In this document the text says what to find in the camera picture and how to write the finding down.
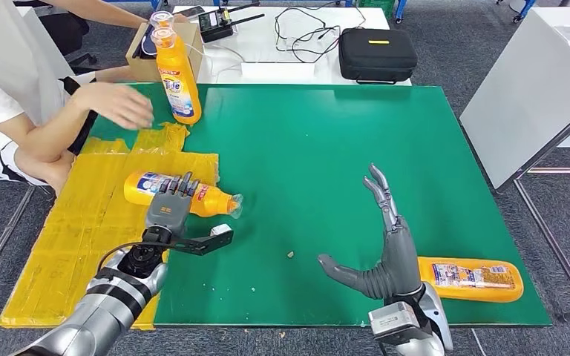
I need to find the brown cardboard box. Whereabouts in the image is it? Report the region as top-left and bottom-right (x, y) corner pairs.
(125, 22), (205, 84)

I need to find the black carrying case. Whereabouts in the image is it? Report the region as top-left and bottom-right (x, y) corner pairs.
(338, 27), (419, 85)

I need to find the green crate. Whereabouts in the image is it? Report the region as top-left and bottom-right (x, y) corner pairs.
(353, 0), (396, 19)

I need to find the person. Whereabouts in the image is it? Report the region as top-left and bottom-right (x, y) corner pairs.
(0, 0), (190, 195)

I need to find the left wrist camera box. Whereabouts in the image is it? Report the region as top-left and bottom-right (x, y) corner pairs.
(166, 223), (235, 257)

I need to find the black radio with antennas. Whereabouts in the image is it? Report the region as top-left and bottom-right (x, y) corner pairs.
(197, 2), (266, 44)

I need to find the black cable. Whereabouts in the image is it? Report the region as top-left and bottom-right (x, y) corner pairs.
(272, 4), (367, 64)

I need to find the grey metal seat frame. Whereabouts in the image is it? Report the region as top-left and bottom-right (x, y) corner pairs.
(0, 174), (36, 340)

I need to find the white power strip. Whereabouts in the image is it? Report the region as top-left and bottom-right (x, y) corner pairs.
(240, 62), (316, 81)

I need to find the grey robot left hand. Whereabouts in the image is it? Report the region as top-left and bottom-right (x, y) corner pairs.
(143, 171), (201, 238)

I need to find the black office chair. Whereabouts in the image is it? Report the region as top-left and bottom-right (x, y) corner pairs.
(14, 0), (92, 75)

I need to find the black smartphone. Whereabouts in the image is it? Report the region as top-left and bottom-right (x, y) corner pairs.
(174, 4), (206, 19)

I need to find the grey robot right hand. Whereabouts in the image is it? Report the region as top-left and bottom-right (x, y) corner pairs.
(317, 163), (422, 300)

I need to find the yellow taped cardboard mat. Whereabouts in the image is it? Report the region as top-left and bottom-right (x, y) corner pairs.
(0, 122), (220, 331)

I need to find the blue metal rack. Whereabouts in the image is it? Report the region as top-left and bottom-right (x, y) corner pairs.
(393, 0), (534, 23)

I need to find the orange detergent bottle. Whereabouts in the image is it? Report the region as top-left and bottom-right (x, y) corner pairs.
(122, 171), (244, 220)
(150, 27), (203, 126)
(416, 257), (525, 303)
(149, 10), (176, 30)

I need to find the white table with metal legs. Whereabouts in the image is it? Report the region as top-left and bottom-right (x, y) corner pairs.
(459, 4), (570, 323)

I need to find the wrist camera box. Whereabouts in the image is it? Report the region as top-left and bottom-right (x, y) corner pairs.
(166, 223), (235, 257)
(367, 300), (426, 343)

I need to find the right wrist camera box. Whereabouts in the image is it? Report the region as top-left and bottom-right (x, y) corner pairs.
(367, 300), (426, 343)

